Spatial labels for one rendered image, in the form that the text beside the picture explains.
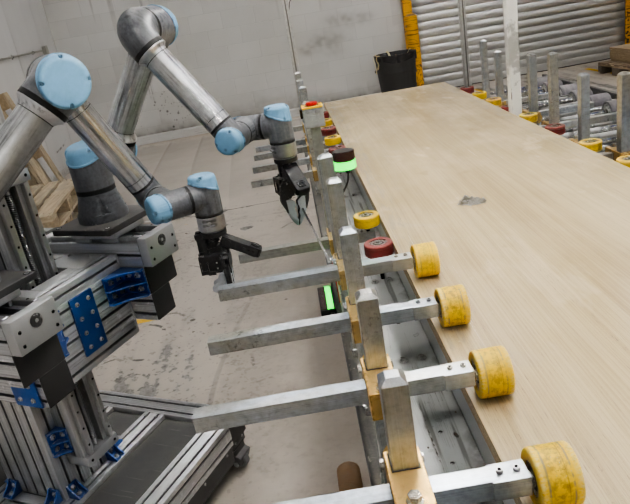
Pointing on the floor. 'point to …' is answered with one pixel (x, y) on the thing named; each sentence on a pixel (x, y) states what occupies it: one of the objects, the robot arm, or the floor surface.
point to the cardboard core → (349, 476)
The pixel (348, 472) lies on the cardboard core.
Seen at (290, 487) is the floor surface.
